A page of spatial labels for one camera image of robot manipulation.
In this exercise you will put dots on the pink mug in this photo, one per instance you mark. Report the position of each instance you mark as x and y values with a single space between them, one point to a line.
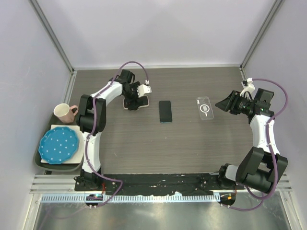
65 113

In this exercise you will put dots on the blue dotted plate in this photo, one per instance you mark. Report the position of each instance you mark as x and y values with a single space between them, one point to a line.
58 145

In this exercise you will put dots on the aluminium front rail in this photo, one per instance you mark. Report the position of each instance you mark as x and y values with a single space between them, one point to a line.
56 183

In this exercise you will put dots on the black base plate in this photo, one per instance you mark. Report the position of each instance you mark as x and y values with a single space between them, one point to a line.
188 184

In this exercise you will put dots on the left aluminium corner post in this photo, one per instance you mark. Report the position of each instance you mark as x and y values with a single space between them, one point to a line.
45 23

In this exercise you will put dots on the right aluminium corner post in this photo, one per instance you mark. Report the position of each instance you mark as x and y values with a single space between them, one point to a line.
261 32

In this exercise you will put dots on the slotted cable duct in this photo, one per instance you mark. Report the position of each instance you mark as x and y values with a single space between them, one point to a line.
89 198

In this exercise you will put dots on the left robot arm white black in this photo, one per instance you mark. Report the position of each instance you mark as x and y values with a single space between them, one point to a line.
91 120

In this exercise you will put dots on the black smartphone gold edge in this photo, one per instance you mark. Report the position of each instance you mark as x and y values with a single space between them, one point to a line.
146 103

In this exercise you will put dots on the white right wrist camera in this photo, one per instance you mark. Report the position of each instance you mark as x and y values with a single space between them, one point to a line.
248 86

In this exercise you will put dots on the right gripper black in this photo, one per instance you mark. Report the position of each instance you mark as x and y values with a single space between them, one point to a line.
231 101

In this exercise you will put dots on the teal smartphone black screen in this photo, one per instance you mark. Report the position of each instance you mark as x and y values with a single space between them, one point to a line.
165 112

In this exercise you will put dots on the white square plate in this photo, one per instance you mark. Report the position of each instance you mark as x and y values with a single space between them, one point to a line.
79 154

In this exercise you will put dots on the dark green tray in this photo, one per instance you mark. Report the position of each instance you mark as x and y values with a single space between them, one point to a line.
59 168

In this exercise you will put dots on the aluminium corner post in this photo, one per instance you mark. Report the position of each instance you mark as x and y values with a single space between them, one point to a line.
45 23
261 32

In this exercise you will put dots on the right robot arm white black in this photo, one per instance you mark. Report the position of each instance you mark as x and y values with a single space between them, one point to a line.
263 166

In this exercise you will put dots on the clear phone case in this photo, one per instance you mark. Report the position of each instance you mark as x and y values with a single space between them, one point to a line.
205 108

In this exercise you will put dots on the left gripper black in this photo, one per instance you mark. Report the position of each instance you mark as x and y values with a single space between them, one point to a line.
132 105

